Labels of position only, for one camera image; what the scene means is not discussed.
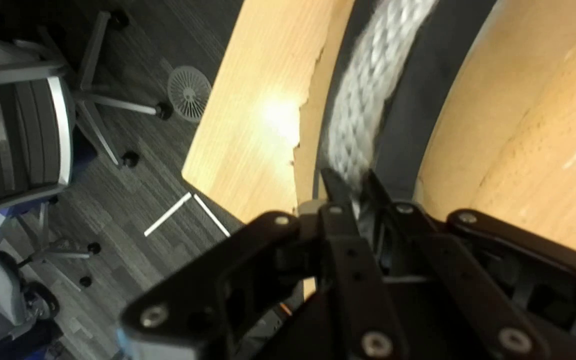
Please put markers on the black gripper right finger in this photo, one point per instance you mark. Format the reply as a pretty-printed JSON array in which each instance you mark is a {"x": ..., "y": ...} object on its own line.
[{"x": 377, "y": 195}]

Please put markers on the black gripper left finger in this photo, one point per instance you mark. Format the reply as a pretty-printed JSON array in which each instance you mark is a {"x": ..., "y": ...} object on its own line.
[{"x": 337, "y": 188}]

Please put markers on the curved black board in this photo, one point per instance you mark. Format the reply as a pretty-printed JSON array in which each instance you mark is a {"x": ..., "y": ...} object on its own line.
[{"x": 394, "y": 70}]

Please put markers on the round floor grille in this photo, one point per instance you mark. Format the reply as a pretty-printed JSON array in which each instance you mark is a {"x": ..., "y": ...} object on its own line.
[{"x": 189, "y": 93}]

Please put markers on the grey mesh office chair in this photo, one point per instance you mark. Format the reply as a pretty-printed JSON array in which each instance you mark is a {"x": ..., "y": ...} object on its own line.
[{"x": 45, "y": 105}]

